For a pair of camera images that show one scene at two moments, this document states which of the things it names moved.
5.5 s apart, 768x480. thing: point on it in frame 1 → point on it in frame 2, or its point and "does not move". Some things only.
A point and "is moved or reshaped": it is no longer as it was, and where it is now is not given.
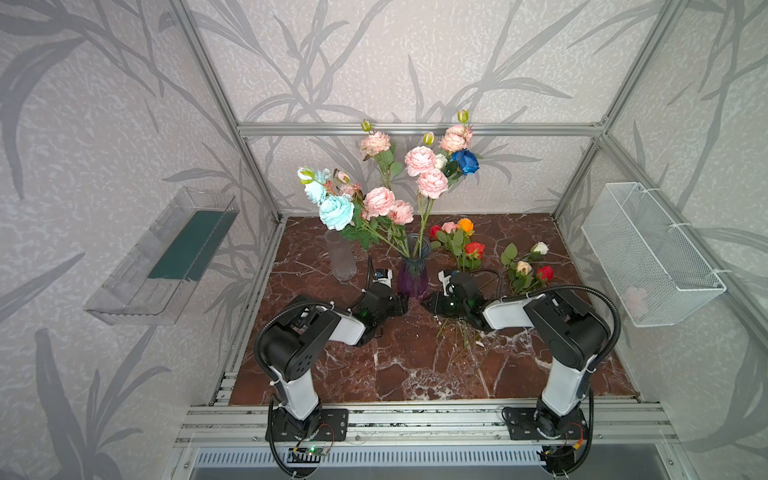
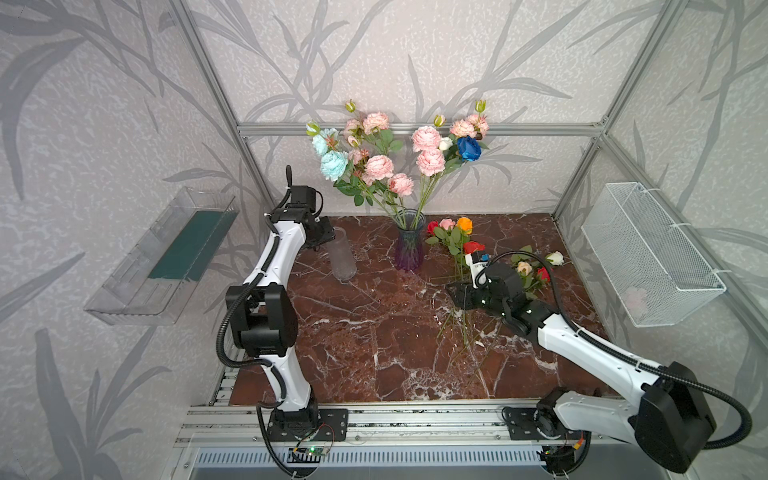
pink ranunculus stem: [432, 183] is moved or reshaped
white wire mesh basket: [659, 279] does not move
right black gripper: [447, 300] → [471, 294]
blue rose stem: [468, 161] → [469, 148]
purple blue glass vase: [413, 272] → [409, 254]
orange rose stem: [466, 227] does not move
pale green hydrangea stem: [335, 209] → [326, 145]
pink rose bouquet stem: [343, 177] → [354, 129]
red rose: [545, 274] does not move
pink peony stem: [385, 219] → [379, 170]
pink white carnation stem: [377, 144] → [372, 127]
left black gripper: [387, 298] → [324, 231]
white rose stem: [441, 161] → [445, 143]
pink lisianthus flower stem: [457, 138] → [472, 125]
